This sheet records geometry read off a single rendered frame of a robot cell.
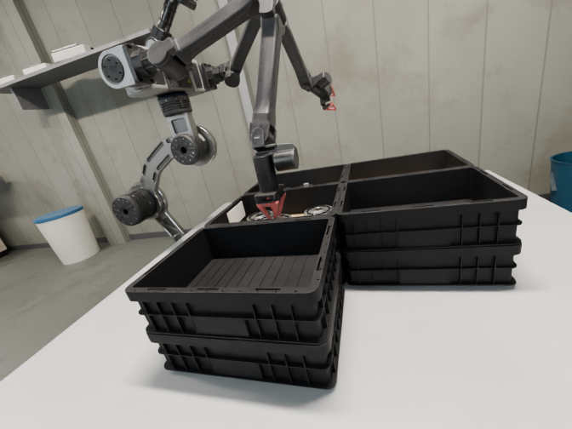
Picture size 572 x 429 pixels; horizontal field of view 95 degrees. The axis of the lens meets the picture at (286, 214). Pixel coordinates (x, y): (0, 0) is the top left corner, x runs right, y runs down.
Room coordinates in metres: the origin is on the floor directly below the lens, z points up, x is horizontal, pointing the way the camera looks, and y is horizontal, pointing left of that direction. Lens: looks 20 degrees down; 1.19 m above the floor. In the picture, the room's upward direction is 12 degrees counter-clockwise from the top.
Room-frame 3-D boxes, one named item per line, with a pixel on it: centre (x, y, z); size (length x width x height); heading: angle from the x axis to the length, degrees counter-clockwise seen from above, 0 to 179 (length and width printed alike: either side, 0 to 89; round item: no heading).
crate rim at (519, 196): (0.68, -0.36, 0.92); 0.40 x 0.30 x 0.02; 70
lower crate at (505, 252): (0.68, -0.36, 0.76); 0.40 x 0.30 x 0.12; 70
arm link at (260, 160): (0.76, 0.03, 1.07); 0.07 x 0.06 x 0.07; 71
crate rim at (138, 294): (0.54, 0.12, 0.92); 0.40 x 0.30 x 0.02; 70
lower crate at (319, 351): (0.54, 0.12, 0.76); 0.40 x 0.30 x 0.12; 70
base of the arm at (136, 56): (1.06, 0.36, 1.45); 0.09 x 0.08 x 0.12; 162
